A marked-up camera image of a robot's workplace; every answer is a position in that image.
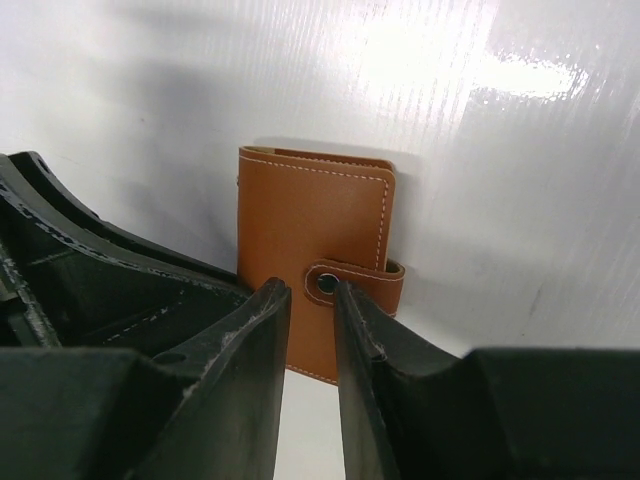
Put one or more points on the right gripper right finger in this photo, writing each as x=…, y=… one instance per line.
x=410, y=410

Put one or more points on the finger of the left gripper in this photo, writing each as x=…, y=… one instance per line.
x=83, y=281

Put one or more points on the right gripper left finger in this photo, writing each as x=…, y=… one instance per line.
x=209, y=408

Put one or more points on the brown leather card holder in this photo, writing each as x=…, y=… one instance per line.
x=313, y=220

